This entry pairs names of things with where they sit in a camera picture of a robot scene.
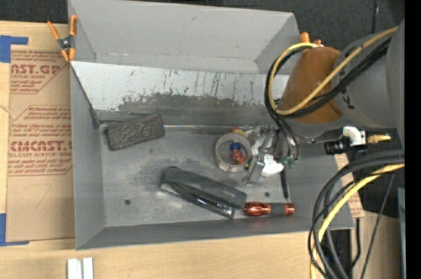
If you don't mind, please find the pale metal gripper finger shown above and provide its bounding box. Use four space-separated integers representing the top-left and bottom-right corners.
242 154 266 186
258 126 279 157

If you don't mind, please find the white cloth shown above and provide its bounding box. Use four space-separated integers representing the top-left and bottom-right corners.
247 126 285 178

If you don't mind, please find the multicoloured bead toy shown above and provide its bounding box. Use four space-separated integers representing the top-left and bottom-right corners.
229 126 248 166

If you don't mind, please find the black pen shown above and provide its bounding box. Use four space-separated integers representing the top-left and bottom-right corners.
280 171 291 200

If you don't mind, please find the dark grey flat case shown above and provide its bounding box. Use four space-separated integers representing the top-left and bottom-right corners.
159 166 248 220

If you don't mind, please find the grey metal bin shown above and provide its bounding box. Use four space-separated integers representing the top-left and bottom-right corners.
67 0 357 251

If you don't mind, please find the dark green flat block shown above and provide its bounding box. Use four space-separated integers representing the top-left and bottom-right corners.
104 113 166 151

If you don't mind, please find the brown cardboard board, red print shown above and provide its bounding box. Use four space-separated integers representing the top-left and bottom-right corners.
0 20 77 247

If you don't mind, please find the grey tape ring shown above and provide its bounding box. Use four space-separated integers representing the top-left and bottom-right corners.
214 132 253 173

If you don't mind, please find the black cylinder on white bracket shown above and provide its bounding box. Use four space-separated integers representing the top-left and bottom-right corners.
324 125 393 155

